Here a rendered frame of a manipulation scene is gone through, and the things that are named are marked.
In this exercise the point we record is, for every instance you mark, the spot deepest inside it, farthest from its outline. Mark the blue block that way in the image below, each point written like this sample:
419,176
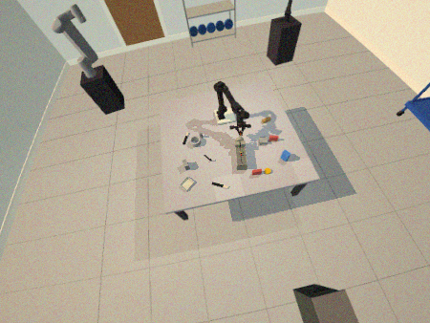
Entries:
285,155

